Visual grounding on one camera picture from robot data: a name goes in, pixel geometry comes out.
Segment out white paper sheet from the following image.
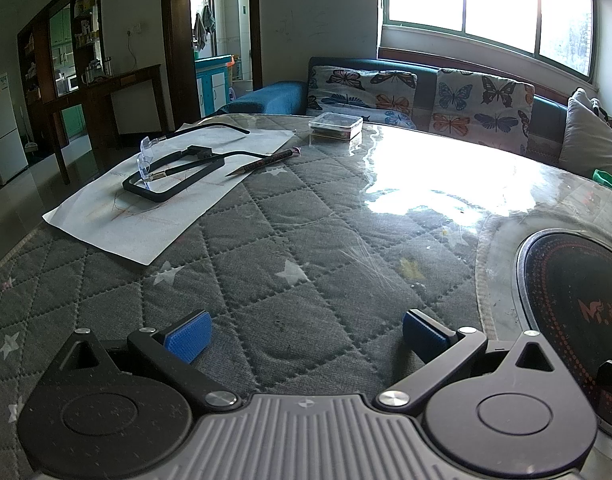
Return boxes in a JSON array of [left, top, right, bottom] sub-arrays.
[[42, 124, 297, 267]]

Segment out hanging grey clothes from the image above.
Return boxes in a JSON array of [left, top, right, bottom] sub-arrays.
[[192, 4, 217, 53]]

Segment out black white patterned pillow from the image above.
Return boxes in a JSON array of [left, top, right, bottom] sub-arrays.
[[588, 96, 612, 123]]

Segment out grey pillow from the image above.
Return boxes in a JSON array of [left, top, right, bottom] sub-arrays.
[[558, 87, 612, 182]]

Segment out dark wooden door frame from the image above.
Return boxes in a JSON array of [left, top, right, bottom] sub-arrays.
[[160, 0, 265, 128]]

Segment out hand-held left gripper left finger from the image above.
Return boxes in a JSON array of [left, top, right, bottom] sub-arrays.
[[48, 309, 239, 414]]

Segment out green framed window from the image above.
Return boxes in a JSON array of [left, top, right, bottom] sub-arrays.
[[378, 0, 600, 87]]

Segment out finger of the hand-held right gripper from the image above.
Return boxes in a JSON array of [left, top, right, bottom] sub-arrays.
[[596, 359, 612, 405]]

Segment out square butterfly print cushion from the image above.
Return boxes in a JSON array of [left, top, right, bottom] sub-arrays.
[[432, 67, 535, 155]]

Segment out blue sofa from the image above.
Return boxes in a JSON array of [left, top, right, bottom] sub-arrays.
[[213, 56, 612, 173]]

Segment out clear plastic box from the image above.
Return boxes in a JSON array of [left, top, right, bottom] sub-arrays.
[[308, 112, 365, 142]]

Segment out black rectangular frame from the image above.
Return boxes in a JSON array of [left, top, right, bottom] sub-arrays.
[[122, 144, 226, 204]]

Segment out broom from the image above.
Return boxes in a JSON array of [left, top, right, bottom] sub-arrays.
[[18, 105, 40, 155]]

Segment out teal cabinet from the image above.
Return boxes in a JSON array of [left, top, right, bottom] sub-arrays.
[[194, 54, 235, 122]]

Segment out round black induction cooker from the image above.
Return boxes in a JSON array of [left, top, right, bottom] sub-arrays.
[[516, 229, 612, 437]]

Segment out white refrigerator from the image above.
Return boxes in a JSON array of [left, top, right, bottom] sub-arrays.
[[0, 72, 30, 187]]

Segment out dark wooden shelf cabinet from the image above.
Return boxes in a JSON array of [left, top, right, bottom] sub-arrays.
[[16, 0, 118, 161]]

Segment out grey quilted star table cover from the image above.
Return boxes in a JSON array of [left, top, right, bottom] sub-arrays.
[[0, 112, 612, 480]]

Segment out clear safety glasses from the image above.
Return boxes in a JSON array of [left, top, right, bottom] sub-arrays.
[[134, 122, 274, 186]]

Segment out wide butterfly print cushion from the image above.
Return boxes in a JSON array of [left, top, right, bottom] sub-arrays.
[[306, 65, 419, 132]]

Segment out dark red pencil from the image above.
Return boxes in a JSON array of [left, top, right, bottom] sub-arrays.
[[225, 146, 301, 177]]

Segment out glass jar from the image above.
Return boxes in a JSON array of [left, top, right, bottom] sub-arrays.
[[82, 61, 106, 87]]

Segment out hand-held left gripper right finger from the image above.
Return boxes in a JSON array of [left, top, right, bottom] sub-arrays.
[[373, 308, 570, 416]]

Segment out dark wooden side table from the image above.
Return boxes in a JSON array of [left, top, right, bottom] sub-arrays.
[[42, 63, 170, 187]]

